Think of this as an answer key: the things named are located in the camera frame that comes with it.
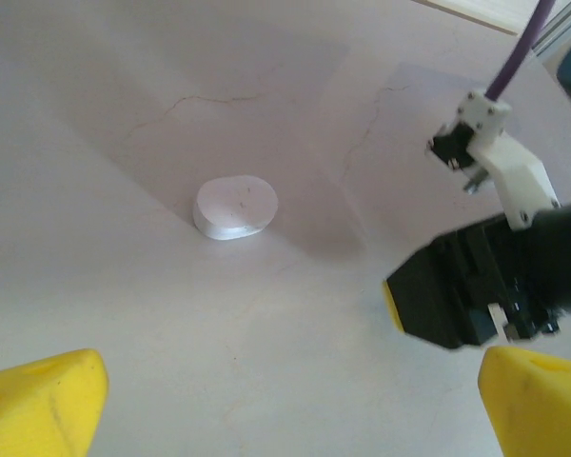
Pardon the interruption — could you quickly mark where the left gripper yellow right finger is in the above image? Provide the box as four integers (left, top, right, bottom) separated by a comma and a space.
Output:
478, 346, 571, 457

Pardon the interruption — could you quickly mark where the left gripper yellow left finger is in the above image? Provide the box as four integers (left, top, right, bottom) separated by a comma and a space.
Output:
0, 348, 109, 457

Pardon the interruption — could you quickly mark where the white earbud charging case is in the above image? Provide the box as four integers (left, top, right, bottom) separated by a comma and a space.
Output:
193, 174, 278, 241

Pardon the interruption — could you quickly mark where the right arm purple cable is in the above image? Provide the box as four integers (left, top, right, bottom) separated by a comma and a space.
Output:
484, 0, 559, 104

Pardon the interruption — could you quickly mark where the right aluminium table side rail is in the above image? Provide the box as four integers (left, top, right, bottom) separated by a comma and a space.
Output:
532, 0, 571, 63

